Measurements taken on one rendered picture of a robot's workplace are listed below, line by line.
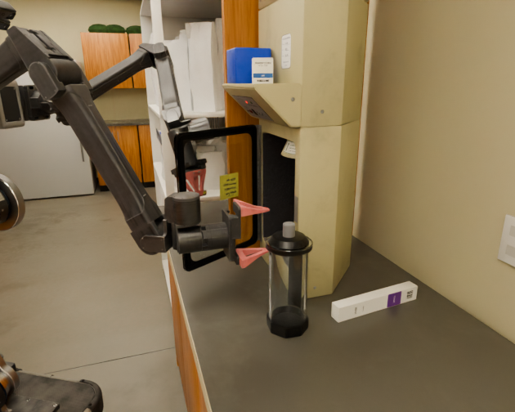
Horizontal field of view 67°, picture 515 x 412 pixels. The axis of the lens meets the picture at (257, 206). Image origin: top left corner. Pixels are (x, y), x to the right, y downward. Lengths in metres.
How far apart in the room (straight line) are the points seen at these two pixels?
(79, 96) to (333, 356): 0.76
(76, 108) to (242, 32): 0.62
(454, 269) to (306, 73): 0.67
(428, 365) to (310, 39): 0.75
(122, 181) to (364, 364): 0.64
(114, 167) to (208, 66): 1.40
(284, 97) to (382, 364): 0.62
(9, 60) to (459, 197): 1.09
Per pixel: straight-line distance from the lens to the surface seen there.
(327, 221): 1.04
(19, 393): 2.13
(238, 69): 1.09
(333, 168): 1.01
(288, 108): 0.93
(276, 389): 0.84
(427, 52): 1.27
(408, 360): 0.96
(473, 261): 1.17
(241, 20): 1.29
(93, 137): 0.85
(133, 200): 0.83
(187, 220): 0.79
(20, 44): 0.91
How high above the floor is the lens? 1.51
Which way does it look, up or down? 18 degrees down
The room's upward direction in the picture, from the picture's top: straight up
